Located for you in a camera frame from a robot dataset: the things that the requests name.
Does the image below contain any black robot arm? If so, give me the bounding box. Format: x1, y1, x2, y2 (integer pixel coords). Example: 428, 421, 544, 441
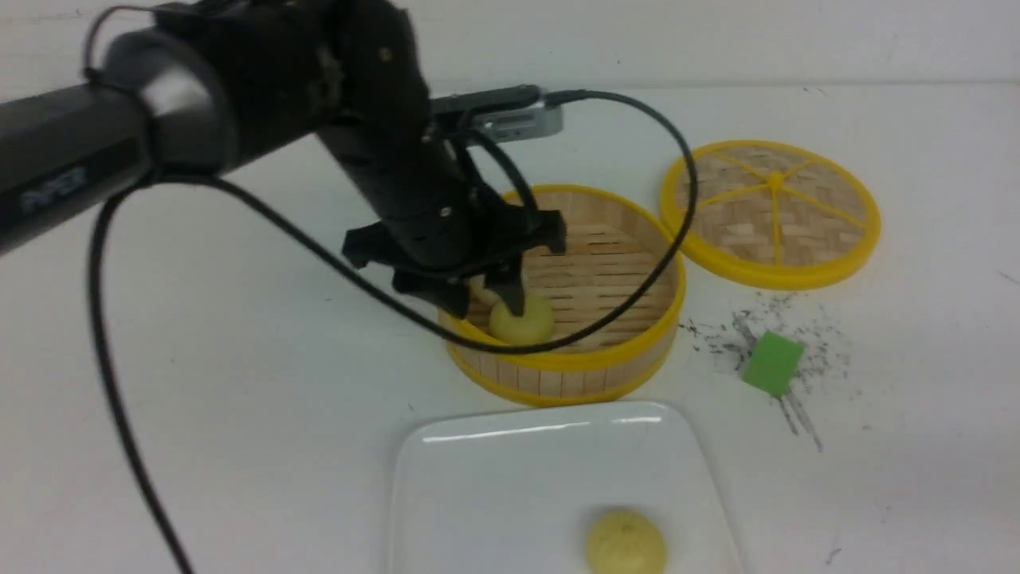
1, 1, 566, 317

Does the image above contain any yellow steamed bun front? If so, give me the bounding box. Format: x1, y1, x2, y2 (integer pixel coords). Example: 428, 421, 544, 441
488, 290, 556, 346

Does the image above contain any yellow bamboo steamer basket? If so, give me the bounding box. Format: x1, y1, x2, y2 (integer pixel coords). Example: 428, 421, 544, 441
445, 185, 686, 407

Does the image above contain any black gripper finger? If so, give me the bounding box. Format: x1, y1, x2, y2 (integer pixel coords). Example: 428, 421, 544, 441
482, 259, 526, 316
392, 271, 470, 320

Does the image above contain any white steamed bun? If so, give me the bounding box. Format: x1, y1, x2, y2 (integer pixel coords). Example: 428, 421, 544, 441
469, 276, 500, 308

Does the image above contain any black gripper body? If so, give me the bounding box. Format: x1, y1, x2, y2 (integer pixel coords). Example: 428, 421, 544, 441
317, 121, 566, 297

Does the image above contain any white rectangular plate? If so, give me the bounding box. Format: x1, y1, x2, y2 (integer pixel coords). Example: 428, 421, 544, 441
386, 401, 744, 573

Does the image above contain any yellow bamboo steamer lid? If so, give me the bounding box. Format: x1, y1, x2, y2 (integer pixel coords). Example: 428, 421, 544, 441
681, 140, 881, 291

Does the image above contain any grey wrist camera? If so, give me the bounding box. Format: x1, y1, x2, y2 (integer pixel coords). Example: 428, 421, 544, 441
430, 85, 564, 144

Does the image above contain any yellow steamed bun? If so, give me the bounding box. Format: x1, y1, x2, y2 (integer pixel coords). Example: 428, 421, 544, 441
488, 290, 556, 346
584, 509, 668, 573

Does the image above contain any green sponge block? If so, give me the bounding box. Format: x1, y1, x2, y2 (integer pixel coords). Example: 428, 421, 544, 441
742, 332, 805, 399

